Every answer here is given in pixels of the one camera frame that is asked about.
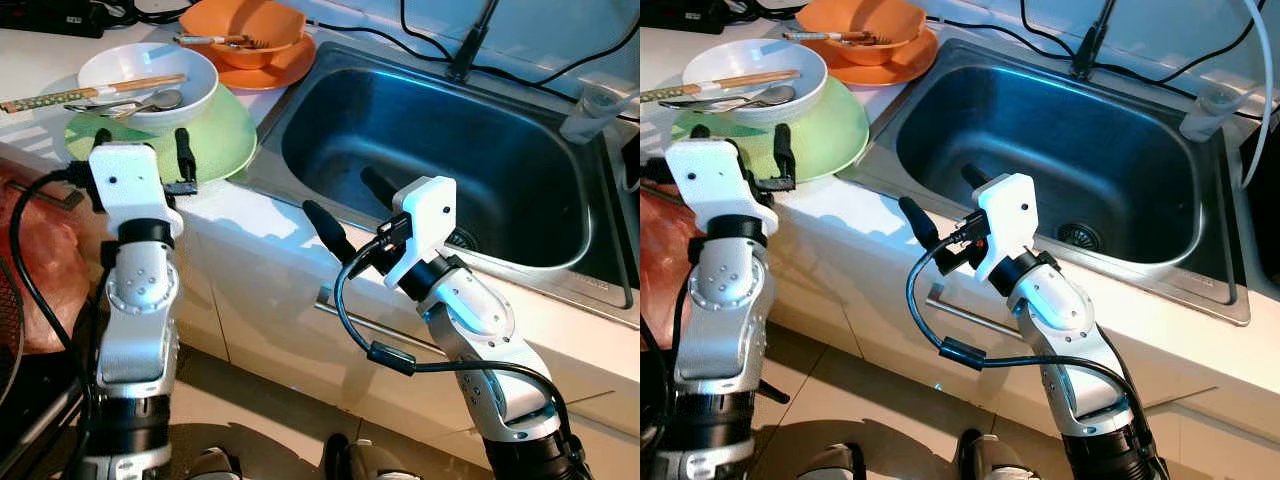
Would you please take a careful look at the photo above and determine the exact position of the white ceramic bowl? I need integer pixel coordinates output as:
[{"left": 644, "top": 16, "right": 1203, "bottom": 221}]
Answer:
[
  {"left": 77, "top": 42, "right": 219, "bottom": 136},
  {"left": 690, "top": 38, "right": 829, "bottom": 126}
]

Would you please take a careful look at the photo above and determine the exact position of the white kitchen cabinet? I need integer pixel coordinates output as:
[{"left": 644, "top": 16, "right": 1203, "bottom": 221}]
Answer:
[
  {"left": 0, "top": 140, "right": 641, "bottom": 480},
  {"left": 770, "top": 190, "right": 1280, "bottom": 480}
]

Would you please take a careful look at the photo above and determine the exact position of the light green plate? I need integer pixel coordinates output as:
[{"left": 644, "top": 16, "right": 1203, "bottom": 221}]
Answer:
[
  {"left": 64, "top": 85, "right": 259, "bottom": 187},
  {"left": 672, "top": 75, "right": 871, "bottom": 184}
]

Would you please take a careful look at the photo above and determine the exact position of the stainless steel sink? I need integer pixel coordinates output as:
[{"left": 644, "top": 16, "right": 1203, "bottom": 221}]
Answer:
[
  {"left": 240, "top": 40, "right": 638, "bottom": 313},
  {"left": 850, "top": 38, "right": 1253, "bottom": 328}
]

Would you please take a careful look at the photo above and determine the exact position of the clear drinking glass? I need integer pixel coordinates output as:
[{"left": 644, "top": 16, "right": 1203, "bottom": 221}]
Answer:
[
  {"left": 559, "top": 85, "right": 623, "bottom": 146},
  {"left": 1178, "top": 82, "right": 1241, "bottom": 143}
]

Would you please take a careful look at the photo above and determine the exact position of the black power strip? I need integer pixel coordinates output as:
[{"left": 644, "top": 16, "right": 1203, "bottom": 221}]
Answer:
[
  {"left": 0, "top": 0, "right": 106, "bottom": 39},
  {"left": 640, "top": 0, "right": 731, "bottom": 34}
]

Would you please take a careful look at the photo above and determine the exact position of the orange plate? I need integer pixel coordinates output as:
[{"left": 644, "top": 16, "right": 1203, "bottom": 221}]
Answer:
[
  {"left": 815, "top": 28, "right": 941, "bottom": 87},
  {"left": 213, "top": 33, "right": 318, "bottom": 92}
]

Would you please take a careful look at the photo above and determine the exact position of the red plastic bag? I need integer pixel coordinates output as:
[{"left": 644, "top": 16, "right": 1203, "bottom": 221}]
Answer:
[
  {"left": 0, "top": 165, "right": 93, "bottom": 356},
  {"left": 640, "top": 185, "right": 706, "bottom": 351}
]

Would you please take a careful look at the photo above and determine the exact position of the orange bowl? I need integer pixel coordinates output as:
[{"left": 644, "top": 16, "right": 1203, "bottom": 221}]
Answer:
[
  {"left": 795, "top": 0, "right": 928, "bottom": 67},
  {"left": 180, "top": 0, "right": 308, "bottom": 71}
]

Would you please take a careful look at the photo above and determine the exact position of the black faucet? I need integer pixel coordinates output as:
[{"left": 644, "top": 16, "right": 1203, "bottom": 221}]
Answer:
[
  {"left": 446, "top": 0, "right": 501, "bottom": 84},
  {"left": 1070, "top": 0, "right": 1119, "bottom": 81}
]

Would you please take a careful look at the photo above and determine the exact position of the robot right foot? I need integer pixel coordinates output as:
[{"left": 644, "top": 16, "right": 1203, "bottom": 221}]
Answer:
[
  {"left": 955, "top": 428, "right": 1041, "bottom": 480},
  {"left": 320, "top": 432, "right": 426, "bottom": 480}
]

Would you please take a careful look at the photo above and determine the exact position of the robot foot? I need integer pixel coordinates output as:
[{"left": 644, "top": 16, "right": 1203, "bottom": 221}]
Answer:
[
  {"left": 800, "top": 443, "right": 866, "bottom": 480},
  {"left": 185, "top": 447, "right": 243, "bottom": 480},
  {"left": 320, "top": 432, "right": 426, "bottom": 480},
  {"left": 955, "top": 428, "right": 1041, "bottom": 480}
]

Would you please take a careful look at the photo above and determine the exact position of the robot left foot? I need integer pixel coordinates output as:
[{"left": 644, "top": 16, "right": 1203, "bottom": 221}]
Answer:
[
  {"left": 185, "top": 447, "right": 243, "bottom": 480},
  {"left": 800, "top": 443, "right": 866, "bottom": 480}
]

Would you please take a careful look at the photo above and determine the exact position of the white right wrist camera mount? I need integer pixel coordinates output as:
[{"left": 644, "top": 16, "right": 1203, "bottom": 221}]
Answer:
[
  {"left": 975, "top": 172, "right": 1036, "bottom": 283},
  {"left": 383, "top": 176, "right": 459, "bottom": 291}
]

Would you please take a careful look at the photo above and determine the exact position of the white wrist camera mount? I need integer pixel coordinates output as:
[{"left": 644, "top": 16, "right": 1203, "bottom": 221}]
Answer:
[
  {"left": 383, "top": 176, "right": 459, "bottom": 291},
  {"left": 88, "top": 141, "right": 185, "bottom": 239},
  {"left": 975, "top": 172, "right": 1036, "bottom": 283},
  {"left": 665, "top": 138, "right": 779, "bottom": 238}
]

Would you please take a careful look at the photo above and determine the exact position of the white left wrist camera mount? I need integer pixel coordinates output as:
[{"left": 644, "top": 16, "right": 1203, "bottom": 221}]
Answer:
[
  {"left": 88, "top": 141, "right": 185, "bottom": 239},
  {"left": 665, "top": 138, "right": 779, "bottom": 238}
]

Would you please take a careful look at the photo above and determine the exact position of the long metal drawer handle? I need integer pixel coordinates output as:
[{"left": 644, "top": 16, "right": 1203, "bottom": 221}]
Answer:
[
  {"left": 925, "top": 283, "right": 1016, "bottom": 341},
  {"left": 314, "top": 285, "right": 446, "bottom": 358}
]

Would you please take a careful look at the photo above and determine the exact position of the short metal drawer handle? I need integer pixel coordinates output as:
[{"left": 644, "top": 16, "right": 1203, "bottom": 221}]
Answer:
[{"left": 8, "top": 180, "right": 86, "bottom": 213}]

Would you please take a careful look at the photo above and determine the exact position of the black power cable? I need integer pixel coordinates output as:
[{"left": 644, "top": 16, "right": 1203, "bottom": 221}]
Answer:
[
  {"left": 925, "top": 0, "right": 1076, "bottom": 66},
  {"left": 312, "top": 0, "right": 451, "bottom": 69},
  {"left": 470, "top": 20, "right": 641, "bottom": 93},
  {"left": 1095, "top": 20, "right": 1251, "bottom": 121}
]

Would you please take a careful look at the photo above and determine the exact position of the wire guard fan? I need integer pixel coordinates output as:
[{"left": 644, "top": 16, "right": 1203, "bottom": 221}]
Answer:
[{"left": 0, "top": 255, "right": 26, "bottom": 406}]

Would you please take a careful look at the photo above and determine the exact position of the white hose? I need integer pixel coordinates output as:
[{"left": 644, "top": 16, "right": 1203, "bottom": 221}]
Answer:
[{"left": 1240, "top": 0, "right": 1276, "bottom": 191}]

